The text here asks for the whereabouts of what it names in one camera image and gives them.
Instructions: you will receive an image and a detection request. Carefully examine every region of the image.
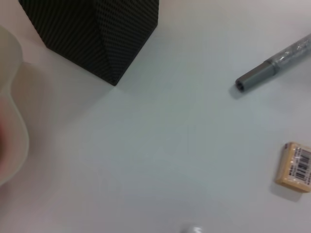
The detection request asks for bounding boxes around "black mesh pen holder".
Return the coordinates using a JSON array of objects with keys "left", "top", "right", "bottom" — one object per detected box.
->
[{"left": 18, "top": 0, "right": 160, "bottom": 86}]

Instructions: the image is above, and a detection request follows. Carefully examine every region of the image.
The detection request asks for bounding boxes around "beige eraser with barcode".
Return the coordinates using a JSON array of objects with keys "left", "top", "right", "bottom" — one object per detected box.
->
[{"left": 275, "top": 142, "right": 311, "bottom": 194}]

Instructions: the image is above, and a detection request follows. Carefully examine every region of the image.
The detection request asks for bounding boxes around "grey marker pen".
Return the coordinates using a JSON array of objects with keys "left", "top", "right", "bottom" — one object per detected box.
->
[{"left": 235, "top": 33, "right": 311, "bottom": 93}]

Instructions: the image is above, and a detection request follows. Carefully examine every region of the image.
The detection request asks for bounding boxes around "pale green glass fruit plate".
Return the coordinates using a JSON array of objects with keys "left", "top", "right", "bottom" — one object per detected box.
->
[{"left": 0, "top": 24, "right": 31, "bottom": 187}]

